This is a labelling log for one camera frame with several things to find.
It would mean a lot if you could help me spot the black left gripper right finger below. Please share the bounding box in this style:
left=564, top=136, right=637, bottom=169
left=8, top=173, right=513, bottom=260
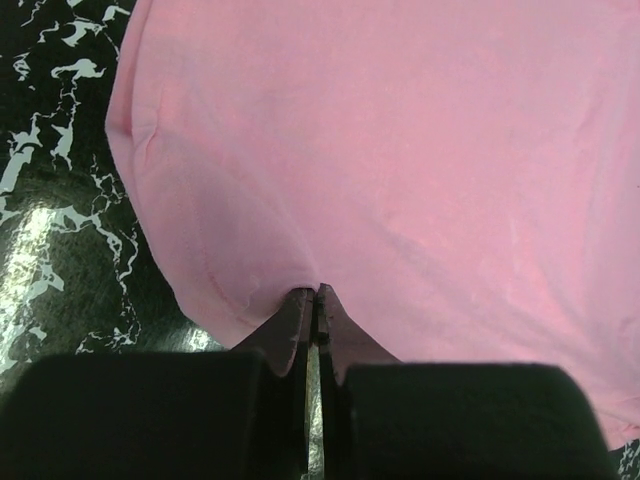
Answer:
left=315, top=285, right=616, bottom=479

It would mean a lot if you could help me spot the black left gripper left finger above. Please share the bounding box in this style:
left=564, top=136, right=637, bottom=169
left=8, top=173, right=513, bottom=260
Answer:
left=1, top=289, right=314, bottom=479

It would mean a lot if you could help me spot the pink t shirt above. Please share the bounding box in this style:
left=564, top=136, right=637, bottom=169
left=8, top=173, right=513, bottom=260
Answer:
left=106, top=1, right=639, bottom=449

